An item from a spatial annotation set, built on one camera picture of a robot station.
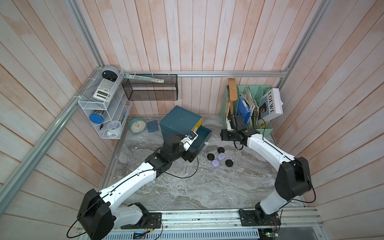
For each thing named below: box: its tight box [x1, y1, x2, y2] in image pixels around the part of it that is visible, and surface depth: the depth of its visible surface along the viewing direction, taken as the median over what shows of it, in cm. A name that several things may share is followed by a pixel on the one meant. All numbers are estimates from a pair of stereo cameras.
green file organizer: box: [220, 85, 273, 136], surface depth 103 cm
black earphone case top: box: [217, 146, 225, 154], surface depth 103 cm
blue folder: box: [237, 96, 252, 126], surface depth 98 cm
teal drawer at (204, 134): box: [191, 125, 213, 155], surface depth 95 cm
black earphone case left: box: [207, 153, 215, 161], surface depth 98 cm
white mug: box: [106, 120, 121, 138], surface depth 92 cm
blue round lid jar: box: [88, 110, 104, 124], surface depth 79 cm
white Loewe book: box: [259, 88, 284, 123], surface depth 92 cm
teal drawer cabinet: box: [159, 105, 203, 142], surface depth 90 cm
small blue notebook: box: [147, 119, 159, 133], surface depth 113 cm
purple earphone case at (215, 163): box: [211, 159, 220, 167], surface depth 95 cm
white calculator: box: [93, 78, 118, 102], surface depth 79 cm
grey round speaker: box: [101, 66, 119, 82], surface depth 84 cm
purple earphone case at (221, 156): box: [217, 152, 226, 161], surface depth 97 cm
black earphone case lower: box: [225, 159, 234, 167], surface depth 95 cm
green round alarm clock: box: [129, 117, 147, 134], surface depth 106 cm
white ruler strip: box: [124, 74, 165, 83], surface depth 93 cm
